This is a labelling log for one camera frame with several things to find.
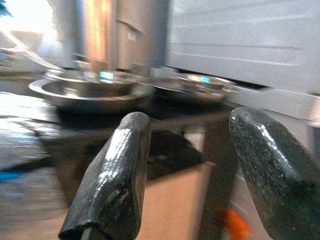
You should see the wooden base cabinet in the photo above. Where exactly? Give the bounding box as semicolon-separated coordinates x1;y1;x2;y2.
139;162;216;240

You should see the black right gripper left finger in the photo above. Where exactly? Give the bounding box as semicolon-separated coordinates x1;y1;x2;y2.
58;111;152;240

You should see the blue bottle brush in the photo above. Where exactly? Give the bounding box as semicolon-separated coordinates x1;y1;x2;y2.
0;0;13;18

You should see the large steel bowl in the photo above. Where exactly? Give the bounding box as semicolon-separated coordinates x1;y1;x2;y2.
44;69;142;87

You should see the stainless steel canister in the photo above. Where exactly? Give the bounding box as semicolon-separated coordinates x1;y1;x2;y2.
74;0;171;73

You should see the small steel bowl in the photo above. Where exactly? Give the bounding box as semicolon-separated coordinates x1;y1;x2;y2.
174;72;226;86

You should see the orange hanging rag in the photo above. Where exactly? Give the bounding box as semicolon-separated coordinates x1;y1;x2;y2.
217;206;252;240

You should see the round steel plate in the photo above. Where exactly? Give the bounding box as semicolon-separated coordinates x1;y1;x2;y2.
154;73;241;105
28;74;157;115

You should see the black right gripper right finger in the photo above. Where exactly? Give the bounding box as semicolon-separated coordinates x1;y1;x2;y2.
228;106;320;240

